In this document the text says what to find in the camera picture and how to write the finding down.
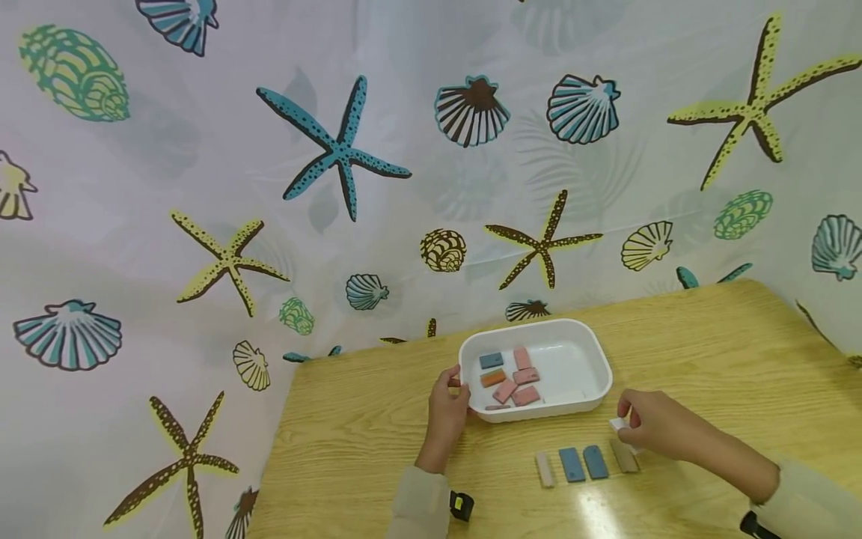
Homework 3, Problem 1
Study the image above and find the person's left forearm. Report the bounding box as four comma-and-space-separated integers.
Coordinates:
384, 448, 454, 539

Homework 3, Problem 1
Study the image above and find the person's left hand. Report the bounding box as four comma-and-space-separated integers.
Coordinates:
414, 365, 473, 474

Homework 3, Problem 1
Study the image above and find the tan rectangular block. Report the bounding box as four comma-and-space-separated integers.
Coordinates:
609, 438, 640, 475

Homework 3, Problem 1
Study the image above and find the person's right forearm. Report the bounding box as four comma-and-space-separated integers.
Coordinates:
676, 415, 862, 539

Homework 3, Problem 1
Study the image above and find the person's right hand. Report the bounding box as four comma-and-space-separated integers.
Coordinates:
616, 389, 696, 459

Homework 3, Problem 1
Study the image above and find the white plastic tray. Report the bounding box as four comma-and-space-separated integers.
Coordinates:
458, 318, 614, 424

